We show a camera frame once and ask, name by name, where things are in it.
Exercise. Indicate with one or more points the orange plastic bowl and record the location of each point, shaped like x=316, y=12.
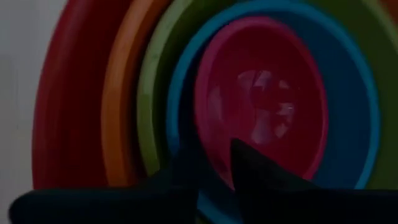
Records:
x=116, y=93

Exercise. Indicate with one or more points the pink plastic bowl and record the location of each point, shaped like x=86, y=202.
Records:
x=264, y=46

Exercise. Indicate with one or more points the green plastic bowl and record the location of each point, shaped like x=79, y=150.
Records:
x=149, y=93

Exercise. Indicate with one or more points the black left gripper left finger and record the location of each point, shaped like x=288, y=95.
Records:
x=177, y=189

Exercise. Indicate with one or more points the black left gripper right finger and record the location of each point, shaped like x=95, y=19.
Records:
x=264, y=193

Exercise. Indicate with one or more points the red plastic bowl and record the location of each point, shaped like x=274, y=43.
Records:
x=68, y=109

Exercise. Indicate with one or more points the blue plastic bowl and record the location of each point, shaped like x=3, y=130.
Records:
x=348, y=93

